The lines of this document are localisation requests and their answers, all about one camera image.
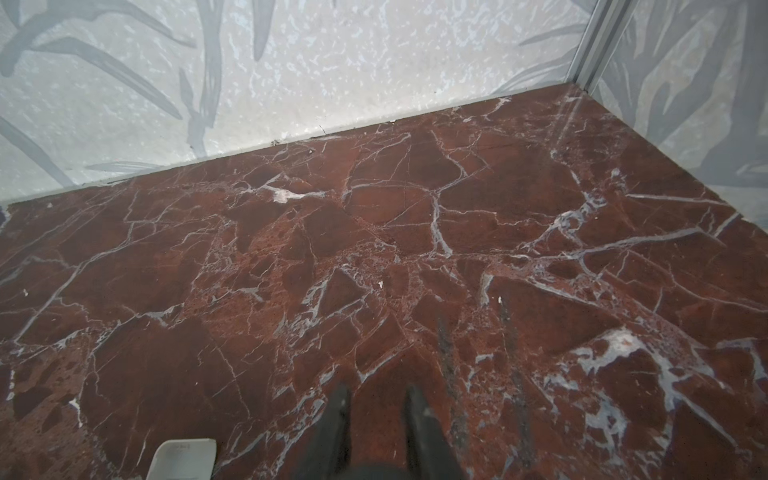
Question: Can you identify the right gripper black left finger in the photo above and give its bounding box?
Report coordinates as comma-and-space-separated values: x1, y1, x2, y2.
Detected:
293, 385, 351, 479

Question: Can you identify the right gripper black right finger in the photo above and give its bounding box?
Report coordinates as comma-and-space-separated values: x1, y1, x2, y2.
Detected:
403, 385, 465, 479

